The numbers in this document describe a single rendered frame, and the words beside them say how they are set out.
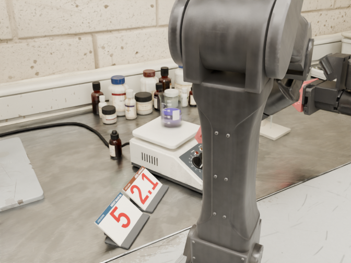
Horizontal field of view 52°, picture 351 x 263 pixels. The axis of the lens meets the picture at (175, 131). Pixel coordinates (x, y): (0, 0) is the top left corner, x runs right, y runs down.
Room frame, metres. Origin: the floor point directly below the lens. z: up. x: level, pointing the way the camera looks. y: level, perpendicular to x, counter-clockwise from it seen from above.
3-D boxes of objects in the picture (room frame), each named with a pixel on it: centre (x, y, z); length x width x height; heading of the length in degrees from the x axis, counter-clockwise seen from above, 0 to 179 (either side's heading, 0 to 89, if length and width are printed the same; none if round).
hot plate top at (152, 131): (0.73, 0.02, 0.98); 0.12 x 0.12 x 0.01; 54
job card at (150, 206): (0.60, 0.06, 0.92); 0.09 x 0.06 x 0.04; 160
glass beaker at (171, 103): (0.76, 0.01, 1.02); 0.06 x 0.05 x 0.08; 55
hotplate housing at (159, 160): (0.72, 0.00, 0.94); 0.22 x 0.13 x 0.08; 54
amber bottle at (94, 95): (1.04, 0.24, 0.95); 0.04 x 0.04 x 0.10
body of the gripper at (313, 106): (0.80, -0.36, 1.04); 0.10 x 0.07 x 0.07; 133
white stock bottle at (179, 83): (1.16, -0.03, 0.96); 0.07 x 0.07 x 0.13
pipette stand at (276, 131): (0.90, -0.26, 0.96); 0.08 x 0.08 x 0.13; 43
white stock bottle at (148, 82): (1.12, 0.08, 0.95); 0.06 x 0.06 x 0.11
